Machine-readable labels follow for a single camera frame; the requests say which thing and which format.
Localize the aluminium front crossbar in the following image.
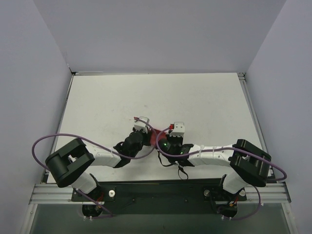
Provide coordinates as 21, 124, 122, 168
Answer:
30, 180, 291, 204

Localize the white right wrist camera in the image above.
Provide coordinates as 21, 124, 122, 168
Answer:
168, 122, 185, 137

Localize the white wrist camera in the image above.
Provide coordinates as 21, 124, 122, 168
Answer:
168, 122, 185, 137
134, 116, 150, 133

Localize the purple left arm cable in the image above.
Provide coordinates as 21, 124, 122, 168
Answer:
32, 117, 156, 173

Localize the pink paper box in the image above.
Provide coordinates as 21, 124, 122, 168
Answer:
144, 127, 168, 146

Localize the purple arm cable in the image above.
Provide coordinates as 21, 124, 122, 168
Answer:
156, 126, 287, 183
32, 117, 156, 173

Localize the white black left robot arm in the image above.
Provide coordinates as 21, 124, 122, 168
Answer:
45, 129, 153, 201

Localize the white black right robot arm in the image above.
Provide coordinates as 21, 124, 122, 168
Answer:
157, 136, 272, 194

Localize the aluminium table frame rail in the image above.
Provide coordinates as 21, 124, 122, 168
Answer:
237, 72, 276, 181

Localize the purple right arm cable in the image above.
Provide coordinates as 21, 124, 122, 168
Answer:
156, 126, 287, 183

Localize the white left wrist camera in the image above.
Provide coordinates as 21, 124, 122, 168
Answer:
134, 116, 150, 133

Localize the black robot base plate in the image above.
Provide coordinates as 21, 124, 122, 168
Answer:
70, 177, 248, 215

